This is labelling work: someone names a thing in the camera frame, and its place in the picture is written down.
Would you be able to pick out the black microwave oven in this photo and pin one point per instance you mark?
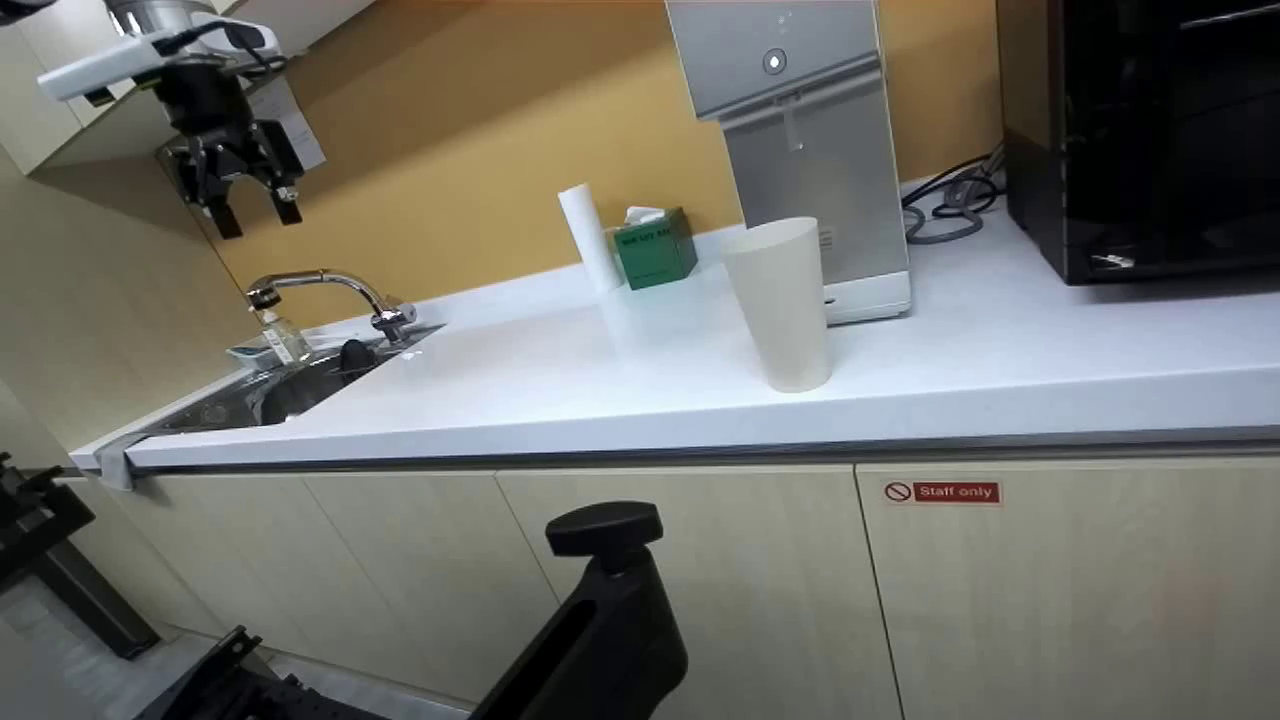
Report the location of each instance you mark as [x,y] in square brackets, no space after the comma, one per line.
[1141,136]

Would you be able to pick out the green tissue box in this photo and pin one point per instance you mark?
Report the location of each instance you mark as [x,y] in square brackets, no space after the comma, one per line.
[659,249]

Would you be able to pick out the black stand at left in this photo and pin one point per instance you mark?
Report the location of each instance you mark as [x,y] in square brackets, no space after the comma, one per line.
[36,522]

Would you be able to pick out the chrome sink faucet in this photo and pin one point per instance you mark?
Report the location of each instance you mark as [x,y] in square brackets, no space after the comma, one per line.
[329,293]

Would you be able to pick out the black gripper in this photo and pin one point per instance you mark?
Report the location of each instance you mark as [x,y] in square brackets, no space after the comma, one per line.
[221,143]

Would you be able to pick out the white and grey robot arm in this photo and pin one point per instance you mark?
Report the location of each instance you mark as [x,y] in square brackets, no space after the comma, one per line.
[160,34]

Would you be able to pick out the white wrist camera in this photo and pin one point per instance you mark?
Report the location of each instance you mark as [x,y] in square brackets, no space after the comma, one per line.
[272,103]

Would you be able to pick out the red warning sticker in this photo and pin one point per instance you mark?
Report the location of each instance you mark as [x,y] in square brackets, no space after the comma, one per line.
[940,489]

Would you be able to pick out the white paper roll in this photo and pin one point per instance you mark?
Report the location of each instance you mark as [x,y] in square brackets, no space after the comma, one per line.
[588,238]

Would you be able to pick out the tall white plastic cup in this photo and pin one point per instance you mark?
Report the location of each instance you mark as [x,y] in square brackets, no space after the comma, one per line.
[778,284]

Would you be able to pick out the beige wall cabinet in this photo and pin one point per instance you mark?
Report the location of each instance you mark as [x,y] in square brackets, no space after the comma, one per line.
[48,34]

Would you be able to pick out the silver water dispenser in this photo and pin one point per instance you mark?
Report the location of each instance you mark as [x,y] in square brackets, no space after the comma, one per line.
[802,103]

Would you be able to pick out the steel sink basin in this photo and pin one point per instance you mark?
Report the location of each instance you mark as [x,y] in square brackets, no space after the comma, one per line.
[281,394]

